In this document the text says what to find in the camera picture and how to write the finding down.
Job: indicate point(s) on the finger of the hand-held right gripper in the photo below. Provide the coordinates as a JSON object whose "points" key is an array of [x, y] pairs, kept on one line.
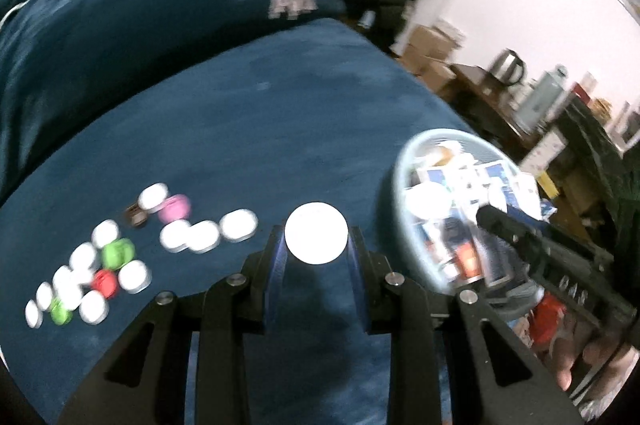
{"points": [[500, 222]]}

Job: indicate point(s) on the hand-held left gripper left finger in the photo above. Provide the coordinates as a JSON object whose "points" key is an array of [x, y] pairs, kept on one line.
{"points": [[277, 275]]}

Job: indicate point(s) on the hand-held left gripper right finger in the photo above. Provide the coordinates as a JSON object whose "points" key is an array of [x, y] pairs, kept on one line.
{"points": [[357, 275]]}

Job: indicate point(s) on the single white bottle cap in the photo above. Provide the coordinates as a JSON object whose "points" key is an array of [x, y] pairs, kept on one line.
{"points": [[426, 201], [316, 232]]}

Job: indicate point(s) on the light blue plastic basket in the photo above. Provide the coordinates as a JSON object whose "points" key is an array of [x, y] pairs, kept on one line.
{"points": [[400, 215]]}

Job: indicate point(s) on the person's right hand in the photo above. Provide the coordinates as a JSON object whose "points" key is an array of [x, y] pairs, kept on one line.
{"points": [[575, 355]]}

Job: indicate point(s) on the blue white carton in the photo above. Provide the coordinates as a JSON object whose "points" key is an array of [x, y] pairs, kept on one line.
{"points": [[480, 180]]}

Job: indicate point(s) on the red cloth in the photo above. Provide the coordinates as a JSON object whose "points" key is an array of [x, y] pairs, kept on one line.
{"points": [[547, 315]]}

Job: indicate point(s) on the orange blue packet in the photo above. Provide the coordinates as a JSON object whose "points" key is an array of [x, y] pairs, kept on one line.
{"points": [[460, 252]]}

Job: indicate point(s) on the scattered white caps group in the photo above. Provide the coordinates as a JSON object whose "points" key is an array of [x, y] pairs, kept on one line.
{"points": [[237, 225]]}

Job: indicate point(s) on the pink bottle cap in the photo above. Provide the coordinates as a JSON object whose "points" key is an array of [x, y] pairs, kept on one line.
{"points": [[175, 207]]}

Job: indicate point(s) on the dark wooden table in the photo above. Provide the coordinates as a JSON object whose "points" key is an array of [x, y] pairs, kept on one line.
{"points": [[475, 100]]}

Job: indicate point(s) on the green thermos bottle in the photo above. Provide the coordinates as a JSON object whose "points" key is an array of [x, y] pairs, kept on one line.
{"points": [[542, 97]]}

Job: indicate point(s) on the dark blue blanket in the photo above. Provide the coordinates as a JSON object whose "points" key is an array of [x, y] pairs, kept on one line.
{"points": [[280, 130]]}

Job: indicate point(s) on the brown bottle cap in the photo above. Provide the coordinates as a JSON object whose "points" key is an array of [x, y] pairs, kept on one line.
{"points": [[135, 216]]}

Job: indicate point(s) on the steel kettle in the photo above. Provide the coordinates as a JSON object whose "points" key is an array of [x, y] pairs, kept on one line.
{"points": [[507, 67]]}

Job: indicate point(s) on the green bottle cap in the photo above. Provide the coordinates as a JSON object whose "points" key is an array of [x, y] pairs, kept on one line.
{"points": [[118, 253], [60, 312]]}

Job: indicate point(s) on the red bottle cap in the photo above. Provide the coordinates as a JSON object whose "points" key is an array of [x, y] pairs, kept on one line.
{"points": [[105, 282]]}

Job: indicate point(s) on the cardboard box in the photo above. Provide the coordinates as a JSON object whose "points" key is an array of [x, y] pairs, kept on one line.
{"points": [[430, 55]]}

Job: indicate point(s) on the dark blue duvet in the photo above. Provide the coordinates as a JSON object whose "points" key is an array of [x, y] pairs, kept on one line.
{"points": [[125, 5]]}

